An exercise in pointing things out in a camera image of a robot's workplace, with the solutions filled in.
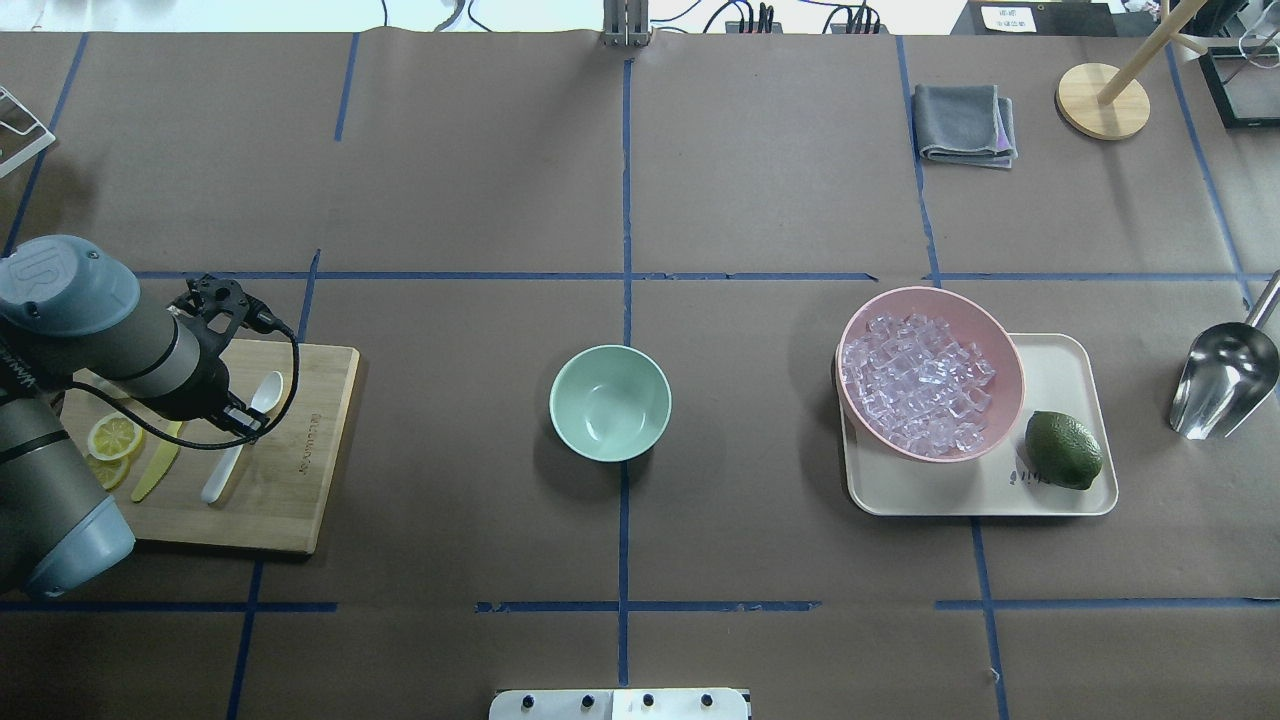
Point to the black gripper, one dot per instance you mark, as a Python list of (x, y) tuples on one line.
[(212, 378)]

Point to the white plastic spoon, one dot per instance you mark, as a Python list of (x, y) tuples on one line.
[(264, 399)]

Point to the metal ice scoop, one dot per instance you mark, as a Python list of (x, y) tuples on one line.
[(1230, 370)]

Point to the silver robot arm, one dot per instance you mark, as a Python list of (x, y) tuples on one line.
[(75, 318)]

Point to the mint green bowl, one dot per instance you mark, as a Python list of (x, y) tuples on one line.
[(610, 403)]

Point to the pink bowl of ice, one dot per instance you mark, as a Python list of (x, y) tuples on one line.
[(929, 374)]

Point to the yellow plastic knife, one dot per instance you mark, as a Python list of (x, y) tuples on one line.
[(155, 470)]

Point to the bamboo cutting board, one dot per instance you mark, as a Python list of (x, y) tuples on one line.
[(275, 500)]

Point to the lemon slice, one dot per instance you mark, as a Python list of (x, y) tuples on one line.
[(114, 437), (109, 473)]

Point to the folded grey cloth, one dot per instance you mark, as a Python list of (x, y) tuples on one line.
[(966, 125)]

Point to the green lime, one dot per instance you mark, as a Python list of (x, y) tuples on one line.
[(1062, 451)]

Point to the beige serving tray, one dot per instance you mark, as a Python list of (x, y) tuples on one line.
[(1058, 377)]

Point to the wooden mug tree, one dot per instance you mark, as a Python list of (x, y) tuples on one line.
[(1108, 103)]

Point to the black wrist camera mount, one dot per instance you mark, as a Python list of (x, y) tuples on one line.
[(214, 309)]

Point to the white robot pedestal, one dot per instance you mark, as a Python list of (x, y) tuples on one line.
[(622, 703)]

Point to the aluminium frame post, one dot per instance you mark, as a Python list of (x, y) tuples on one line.
[(626, 23)]

